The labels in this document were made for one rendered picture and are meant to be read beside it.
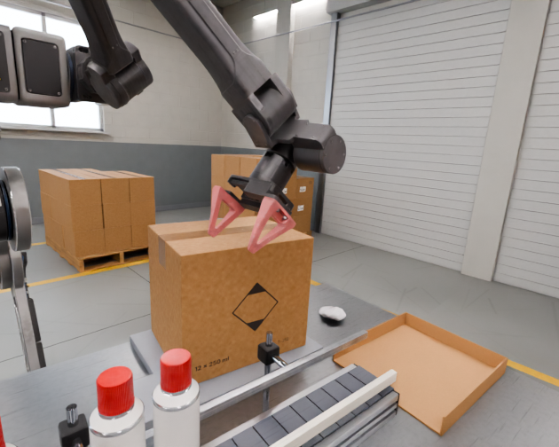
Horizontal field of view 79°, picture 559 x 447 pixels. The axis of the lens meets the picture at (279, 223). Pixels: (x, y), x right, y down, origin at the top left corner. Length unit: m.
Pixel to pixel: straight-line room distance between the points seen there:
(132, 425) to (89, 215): 3.42
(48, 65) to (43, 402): 0.69
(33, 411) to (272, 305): 0.47
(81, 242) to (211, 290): 3.19
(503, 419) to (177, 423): 0.62
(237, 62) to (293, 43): 5.41
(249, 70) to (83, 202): 3.31
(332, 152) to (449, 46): 4.08
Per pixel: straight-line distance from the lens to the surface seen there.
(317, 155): 0.50
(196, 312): 0.67
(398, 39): 4.83
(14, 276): 1.43
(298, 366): 0.61
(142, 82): 0.85
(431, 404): 0.81
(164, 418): 0.43
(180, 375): 0.41
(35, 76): 0.96
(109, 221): 3.84
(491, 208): 4.18
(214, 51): 0.51
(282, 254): 0.72
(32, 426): 0.79
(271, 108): 0.51
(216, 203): 0.55
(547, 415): 0.92
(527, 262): 4.27
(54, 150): 5.93
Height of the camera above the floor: 1.32
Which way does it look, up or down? 13 degrees down
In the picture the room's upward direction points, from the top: 3 degrees clockwise
